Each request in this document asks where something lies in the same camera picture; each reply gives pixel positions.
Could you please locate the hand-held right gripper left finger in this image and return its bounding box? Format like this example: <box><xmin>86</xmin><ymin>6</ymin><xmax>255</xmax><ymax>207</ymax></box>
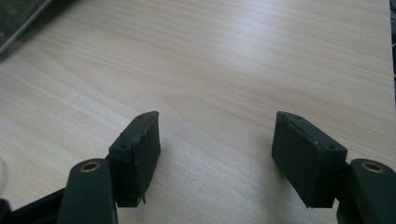
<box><xmin>107</xmin><ymin>110</ymin><xmax>163</xmax><ymax>208</ymax></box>

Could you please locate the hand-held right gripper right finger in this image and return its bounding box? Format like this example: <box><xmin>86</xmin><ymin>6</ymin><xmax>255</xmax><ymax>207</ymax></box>
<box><xmin>271</xmin><ymin>110</ymin><xmax>348</xmax><ymax>209</ymax></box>

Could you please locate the grey metal bar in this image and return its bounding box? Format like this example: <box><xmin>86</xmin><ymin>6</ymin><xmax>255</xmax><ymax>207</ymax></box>
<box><xmin>0</xmin><ymin>0</ymin><xmax>54</xmax><ymax>54</ymax></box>

